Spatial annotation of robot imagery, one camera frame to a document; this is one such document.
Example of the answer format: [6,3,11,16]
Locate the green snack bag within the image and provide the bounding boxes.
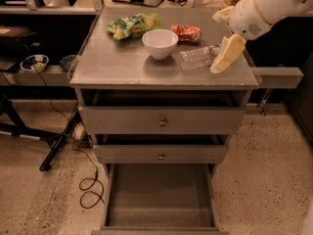
[106,13,161,40]

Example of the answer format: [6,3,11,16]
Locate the black stand legs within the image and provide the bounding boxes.
[0,92,80,171]

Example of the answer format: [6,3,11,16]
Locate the white bowl with clutter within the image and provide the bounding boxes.
[20,54,49,72]

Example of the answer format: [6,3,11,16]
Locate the clear plastic water bottle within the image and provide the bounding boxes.
[179,45,220,71]

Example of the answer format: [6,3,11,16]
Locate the grey middle drawer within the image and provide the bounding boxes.
[93,134,228,164]

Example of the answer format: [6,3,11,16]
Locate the grey metal drawer cabinet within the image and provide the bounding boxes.
[67,6,262,235]

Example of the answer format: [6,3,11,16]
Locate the white ceramic bowl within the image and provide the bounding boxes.
[142,29,178,60]

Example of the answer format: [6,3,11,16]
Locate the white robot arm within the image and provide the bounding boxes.
[210,0,313,73]

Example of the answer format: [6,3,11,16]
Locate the black floor cable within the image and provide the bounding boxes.
[31,66,106,210]

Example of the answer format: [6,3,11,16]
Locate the grey open bottom drawer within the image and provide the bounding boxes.
[91,164,229,235]

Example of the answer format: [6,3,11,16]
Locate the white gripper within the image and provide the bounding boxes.
[210,0,272,73]

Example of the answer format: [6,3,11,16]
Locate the grey top drawer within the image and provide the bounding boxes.
[79,91,244,134]

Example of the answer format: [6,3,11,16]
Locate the orange snack bag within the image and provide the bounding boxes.
[171,24,201,43]

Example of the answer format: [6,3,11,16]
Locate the dark small bowl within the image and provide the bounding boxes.
[60,55,77,71]

